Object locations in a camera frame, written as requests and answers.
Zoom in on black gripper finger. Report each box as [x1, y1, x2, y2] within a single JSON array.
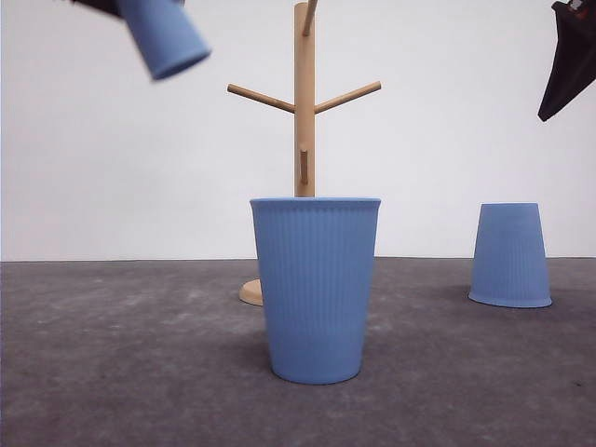
[[72, 0, 125, 18], [538, 0, 596, 122]]

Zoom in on blue ribbed cup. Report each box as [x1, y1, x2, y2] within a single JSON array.
[[467, 203, 552, 309], [250, 197, 382, 386], [113, 0, 211, 79]]

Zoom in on wooden mug tree stand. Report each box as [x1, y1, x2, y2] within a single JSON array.
[[226, 0, 382, 306]]

